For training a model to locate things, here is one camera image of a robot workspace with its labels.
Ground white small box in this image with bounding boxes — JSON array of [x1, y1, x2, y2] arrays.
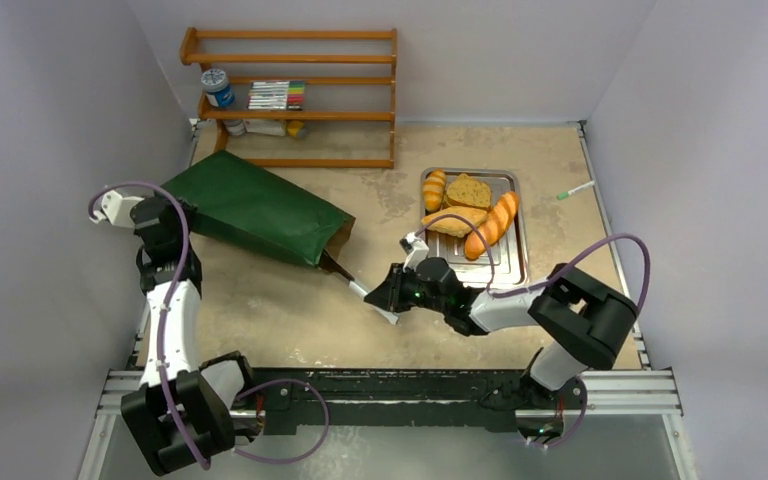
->
[[243, 119, 287, 137]]

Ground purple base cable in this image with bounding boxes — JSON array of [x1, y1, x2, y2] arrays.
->
[[214, 378, 331, 466], [524, 374, 588, 453]]

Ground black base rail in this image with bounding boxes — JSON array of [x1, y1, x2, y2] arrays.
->
[[191, 367, 587, 439]]

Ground yellow small bottle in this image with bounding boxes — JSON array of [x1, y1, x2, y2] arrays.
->
[[285, 120, 308, 139]]

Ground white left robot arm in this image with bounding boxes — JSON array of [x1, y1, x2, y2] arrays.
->
[[121, 194, 258, 476]]

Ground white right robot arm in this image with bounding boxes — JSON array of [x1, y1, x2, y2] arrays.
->
[[363, 257, 640, 407]]

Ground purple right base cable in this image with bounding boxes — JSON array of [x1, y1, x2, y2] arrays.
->
[[524, 374, 588, 453]]

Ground orange fake bread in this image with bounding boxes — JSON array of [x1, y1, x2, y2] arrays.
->
[[422, 169, 447, 212]]

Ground silver metal tray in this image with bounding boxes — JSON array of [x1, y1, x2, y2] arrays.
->
[[423, 167, 529, 289]]

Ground orange wooden shelf rack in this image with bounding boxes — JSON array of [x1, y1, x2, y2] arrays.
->
[[179, 27, 398, 169]]

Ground seeded fake bread slice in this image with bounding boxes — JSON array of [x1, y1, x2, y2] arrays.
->
[[443, 173, 493, 211]]

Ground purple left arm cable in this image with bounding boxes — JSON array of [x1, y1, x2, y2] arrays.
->
[[87, 181, 213, 472]]

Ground long orange fake baguette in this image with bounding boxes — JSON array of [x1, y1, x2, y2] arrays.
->
[[464, 191, 520, 261]]

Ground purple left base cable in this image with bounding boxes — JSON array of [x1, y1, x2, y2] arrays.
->
[[214, 378, 331, 466]]

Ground small grey jar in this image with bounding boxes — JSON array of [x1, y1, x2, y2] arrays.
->
[[222, 119, 246, 137]]

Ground silver metal tongs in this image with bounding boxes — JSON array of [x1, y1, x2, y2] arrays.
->
[[319, 251, 399, 325]]

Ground pack of coloured markers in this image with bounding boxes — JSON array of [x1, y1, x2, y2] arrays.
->
[[247, 80, 306, 111]]

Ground green brown paper bag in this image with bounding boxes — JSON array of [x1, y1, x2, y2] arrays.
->
[[162, 150, 355, 267]]

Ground triangular orange fake pastry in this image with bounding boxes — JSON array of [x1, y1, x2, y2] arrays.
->
[[421, 206, 488, 238]]

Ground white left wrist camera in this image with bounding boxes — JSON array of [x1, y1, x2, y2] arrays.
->
[[89, 190, 144, 229]]

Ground green white marker pen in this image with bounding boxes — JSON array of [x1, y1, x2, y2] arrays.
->
[[556, 180, 596, 201]]

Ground blue white jar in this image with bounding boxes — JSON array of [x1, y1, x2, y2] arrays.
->
[[200, 68, 235, 108]]

